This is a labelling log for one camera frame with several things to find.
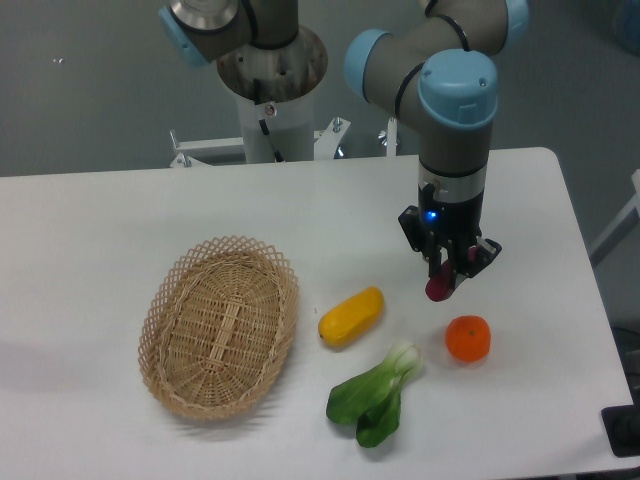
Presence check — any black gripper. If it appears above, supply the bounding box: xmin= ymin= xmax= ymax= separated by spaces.
xmin=398 ymin=163 xmax=502 ymax=292

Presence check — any purple sweet potato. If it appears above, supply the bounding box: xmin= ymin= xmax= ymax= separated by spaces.
xmin=425 ymin=261 xmax=456 ymax=302

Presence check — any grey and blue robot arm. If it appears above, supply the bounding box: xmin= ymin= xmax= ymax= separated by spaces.
xmin=159 ymin=1 xmax=529 ymax=301

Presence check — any orange tangerine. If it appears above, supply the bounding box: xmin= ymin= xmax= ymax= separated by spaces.
xmin=445 ymin=315 xmax=491 ymax=363

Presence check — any yellow mango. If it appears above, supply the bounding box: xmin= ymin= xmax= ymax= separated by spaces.
xmin=318 ymin=286 xmax=385 ymax=348

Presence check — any green bok choy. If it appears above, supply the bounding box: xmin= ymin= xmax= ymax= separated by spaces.
xmin=325 ymin=342 xmax=423 ymax=448

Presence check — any black device at table edge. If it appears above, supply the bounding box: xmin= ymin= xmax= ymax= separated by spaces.
xmin=601 ymin=405 xmax=639 ymax=458

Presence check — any woven wicker basket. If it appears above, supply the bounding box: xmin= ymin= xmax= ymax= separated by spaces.
xmin=138 ymin=236 xmax=299 ymax=420

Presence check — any white metal base frame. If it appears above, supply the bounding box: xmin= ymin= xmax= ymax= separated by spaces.
xmin=167 ymin=116 xmax=400 ymax=169

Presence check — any white frame at right edge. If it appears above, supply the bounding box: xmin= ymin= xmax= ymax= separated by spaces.
xmin=588 ymin=170 xmax=639 ymax=268

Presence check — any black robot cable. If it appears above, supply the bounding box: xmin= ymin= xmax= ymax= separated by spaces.
xmin=251 ymin=78 xmax=287 ymax=164

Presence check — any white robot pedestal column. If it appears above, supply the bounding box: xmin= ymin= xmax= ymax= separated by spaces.
xmin=235 ymin=95 xmax=315 ymax=164

